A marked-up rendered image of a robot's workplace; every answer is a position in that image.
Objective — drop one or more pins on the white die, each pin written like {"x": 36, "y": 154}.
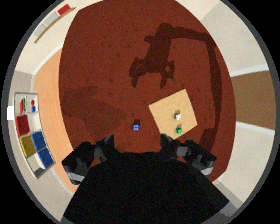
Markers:
{"x": 177, "y": 116}

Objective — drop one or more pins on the tan square mat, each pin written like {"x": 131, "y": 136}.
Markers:
{"x": 163, "y": 112}

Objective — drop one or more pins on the blue die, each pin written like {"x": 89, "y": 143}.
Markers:
{"x": 135, "y": 126}

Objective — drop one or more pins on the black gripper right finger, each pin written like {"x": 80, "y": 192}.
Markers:
{"x": 197, "y": 156}

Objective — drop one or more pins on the green die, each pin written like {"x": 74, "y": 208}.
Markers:
{"x": 178, "y": 130}

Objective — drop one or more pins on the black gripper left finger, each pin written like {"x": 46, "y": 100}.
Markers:
{"x": 76, "y": 165}

